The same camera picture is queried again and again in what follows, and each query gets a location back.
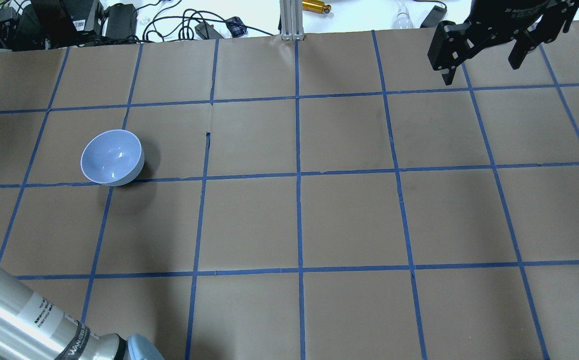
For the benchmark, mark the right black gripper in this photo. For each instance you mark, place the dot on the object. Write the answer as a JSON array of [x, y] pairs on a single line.
[[507, 13]]

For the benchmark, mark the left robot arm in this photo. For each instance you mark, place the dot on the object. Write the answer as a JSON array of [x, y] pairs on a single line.
[[33, 328]]

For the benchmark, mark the blue bowl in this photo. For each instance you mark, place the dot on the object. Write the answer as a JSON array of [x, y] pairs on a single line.
[[113, 158]]

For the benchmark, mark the black power adapter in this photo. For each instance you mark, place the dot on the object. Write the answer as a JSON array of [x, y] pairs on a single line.
[[435, 16]]

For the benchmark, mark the white light bulb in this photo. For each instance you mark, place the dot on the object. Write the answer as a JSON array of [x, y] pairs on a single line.
[[402, 19]]

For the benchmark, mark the yellow tool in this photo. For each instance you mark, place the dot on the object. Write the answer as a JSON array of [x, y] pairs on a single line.
[[316, 6]]

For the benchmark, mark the aluminium frame post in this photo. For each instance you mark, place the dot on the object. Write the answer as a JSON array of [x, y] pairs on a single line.
[[291, 20]]

